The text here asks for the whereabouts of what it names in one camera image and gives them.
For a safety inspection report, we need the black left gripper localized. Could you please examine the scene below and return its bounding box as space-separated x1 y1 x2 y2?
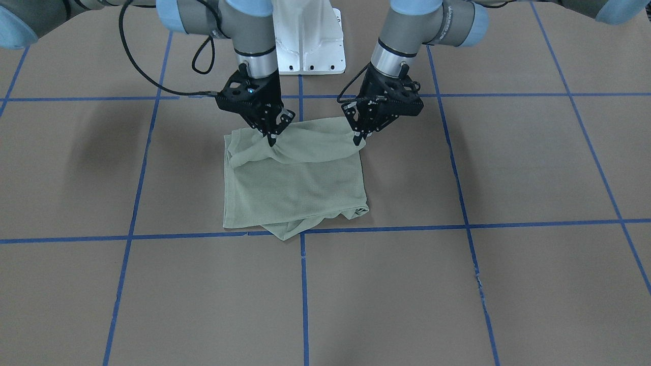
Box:
342 64 412 145

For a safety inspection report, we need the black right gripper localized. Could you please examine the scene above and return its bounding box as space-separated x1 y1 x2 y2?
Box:
234 69 295 147

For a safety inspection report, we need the olive green long-sleeve shirt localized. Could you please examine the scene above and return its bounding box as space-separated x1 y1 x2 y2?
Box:
223 117 369 240

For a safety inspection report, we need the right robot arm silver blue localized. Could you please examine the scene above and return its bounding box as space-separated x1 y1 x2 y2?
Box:
1 1 295 146

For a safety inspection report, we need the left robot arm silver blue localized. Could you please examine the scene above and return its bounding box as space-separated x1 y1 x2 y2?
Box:
337 1 507 146

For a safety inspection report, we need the brown paper table cover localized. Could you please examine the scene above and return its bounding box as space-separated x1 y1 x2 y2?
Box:
0 0 651 366

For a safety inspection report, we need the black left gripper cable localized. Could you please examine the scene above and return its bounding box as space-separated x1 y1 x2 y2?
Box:
337 62 372 105

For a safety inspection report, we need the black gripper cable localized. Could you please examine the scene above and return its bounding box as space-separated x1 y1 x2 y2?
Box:
337 62 372 105
118 0 224 97

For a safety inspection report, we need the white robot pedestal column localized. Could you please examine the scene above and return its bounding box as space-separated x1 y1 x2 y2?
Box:
272 1 346 76

